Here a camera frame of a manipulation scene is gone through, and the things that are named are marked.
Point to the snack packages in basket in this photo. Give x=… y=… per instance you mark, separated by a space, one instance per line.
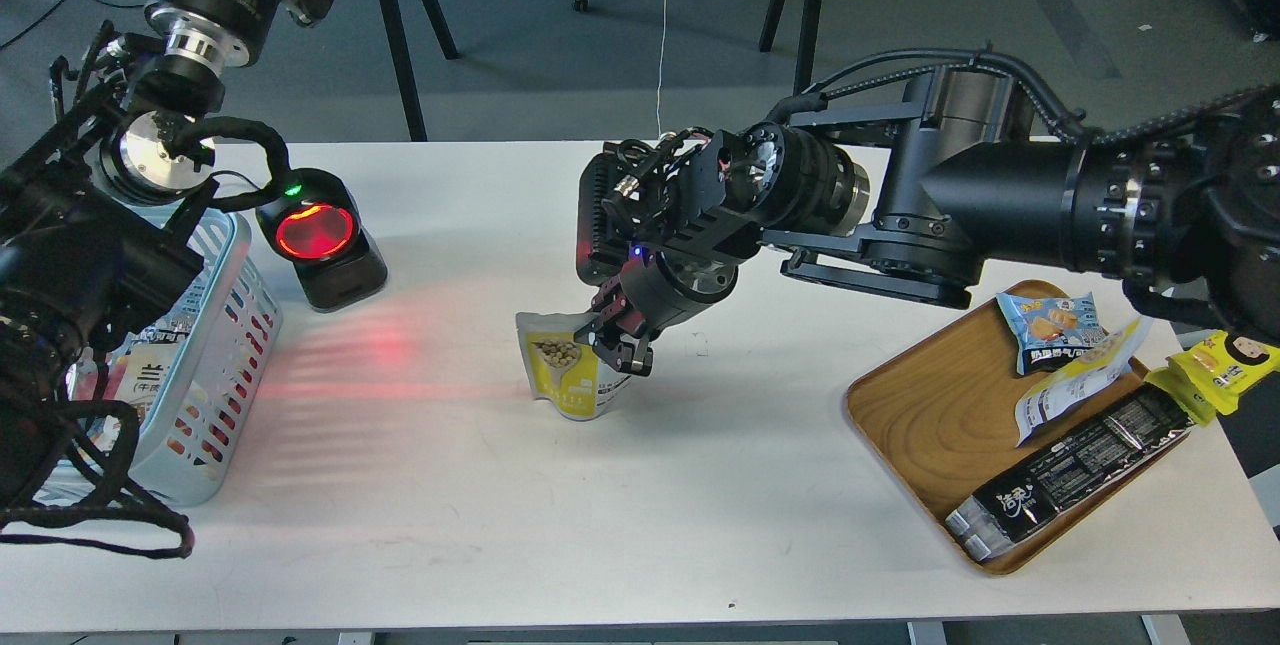
x=135 y=373

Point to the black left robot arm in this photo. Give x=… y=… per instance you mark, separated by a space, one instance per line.
x=97 y=216

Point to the black long snack package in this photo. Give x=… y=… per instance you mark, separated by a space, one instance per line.
x=1060 y=477

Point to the wooden tray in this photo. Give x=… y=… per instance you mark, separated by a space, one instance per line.
x=940 y=416

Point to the light blue plastic basket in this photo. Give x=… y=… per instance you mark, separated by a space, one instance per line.
x=191 y=432

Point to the blue snack packet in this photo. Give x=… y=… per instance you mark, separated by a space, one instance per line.
x=1050 y=331

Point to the black barcode scanner red window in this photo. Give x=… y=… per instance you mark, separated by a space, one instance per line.
x=315 y=225

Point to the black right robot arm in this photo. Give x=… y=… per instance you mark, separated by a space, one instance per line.
x=903 y=185

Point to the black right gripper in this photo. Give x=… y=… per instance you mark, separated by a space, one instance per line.
x=663 y=228

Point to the yellow snack packet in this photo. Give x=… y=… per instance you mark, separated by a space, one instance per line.
x=1210 y=377

